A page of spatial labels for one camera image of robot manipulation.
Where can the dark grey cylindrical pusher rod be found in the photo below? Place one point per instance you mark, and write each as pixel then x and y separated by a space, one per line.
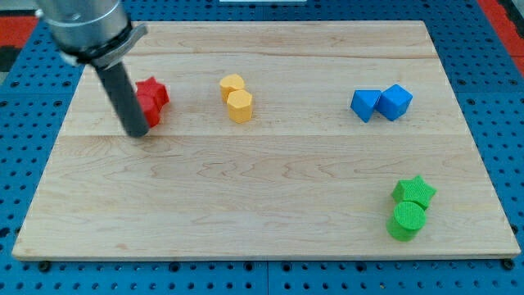
pixel 116 82

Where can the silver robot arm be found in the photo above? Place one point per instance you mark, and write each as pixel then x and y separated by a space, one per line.
pixel 99 33

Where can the red star block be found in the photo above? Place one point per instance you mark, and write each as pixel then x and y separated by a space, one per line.
pixel 152 95

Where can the yellow hexagon block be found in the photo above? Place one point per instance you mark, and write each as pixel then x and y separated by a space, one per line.
pixel 240 106

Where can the wooden board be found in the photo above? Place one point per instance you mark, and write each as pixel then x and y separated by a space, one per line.
pixel 304 179

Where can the blue triangle block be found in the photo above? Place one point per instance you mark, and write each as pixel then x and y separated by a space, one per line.
pixel 363 103

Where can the blue cube block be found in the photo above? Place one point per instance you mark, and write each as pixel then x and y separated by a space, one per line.
pixel 394 102

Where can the green star block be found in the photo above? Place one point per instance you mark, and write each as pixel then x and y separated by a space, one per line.
pixel 415 190

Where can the green cylinder block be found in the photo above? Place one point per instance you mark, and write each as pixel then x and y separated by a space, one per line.
pixel 407 219

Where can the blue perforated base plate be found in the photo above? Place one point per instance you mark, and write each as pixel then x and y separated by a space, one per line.
pixel 482 52

